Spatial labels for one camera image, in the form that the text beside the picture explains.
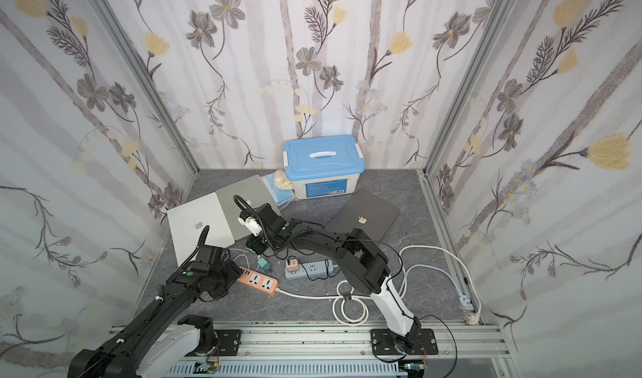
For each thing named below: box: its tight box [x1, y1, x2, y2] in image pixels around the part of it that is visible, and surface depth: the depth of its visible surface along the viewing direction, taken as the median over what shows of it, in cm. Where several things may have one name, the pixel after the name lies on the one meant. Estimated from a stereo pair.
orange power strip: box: [236, 265, 280, 297], surface depth 86 cm
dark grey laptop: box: [324, 187, 401, 242], surface depth 111 cm
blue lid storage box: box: [282, 134, 367, 200], surface depth 106 cm
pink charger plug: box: [285, 259, 300, 273], surface depth 85 cm
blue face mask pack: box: [261, 168, 297, 209], surface depth 112 cm
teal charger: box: [256, 257, 272, 272], surface depth 89 cm
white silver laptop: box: [167, 191, 235, 267], surface depth 104 cm
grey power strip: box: [284, 259, 339, 279], surface depth 88 cm
